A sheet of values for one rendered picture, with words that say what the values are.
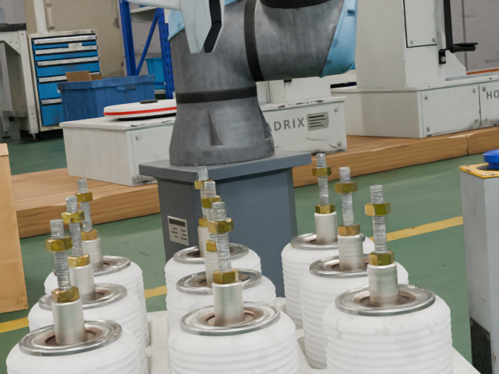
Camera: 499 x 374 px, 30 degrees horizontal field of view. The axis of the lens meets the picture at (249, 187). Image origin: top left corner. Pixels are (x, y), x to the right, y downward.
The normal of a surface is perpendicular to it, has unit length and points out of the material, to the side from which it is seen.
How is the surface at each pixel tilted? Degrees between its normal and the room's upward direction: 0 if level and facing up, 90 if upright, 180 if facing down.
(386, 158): 90
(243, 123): 72
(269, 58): 116
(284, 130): 90
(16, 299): 89
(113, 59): 90
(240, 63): 122
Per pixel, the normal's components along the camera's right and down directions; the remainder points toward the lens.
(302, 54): -0.14, 0.58
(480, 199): -0.99, 0.11
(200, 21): 0.65, 0.39
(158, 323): -0.09, -0.99
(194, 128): -0.45, -0.13
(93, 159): -0.85, 0.15
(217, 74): 0.12, 0.14
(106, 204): 0.52, 0.07
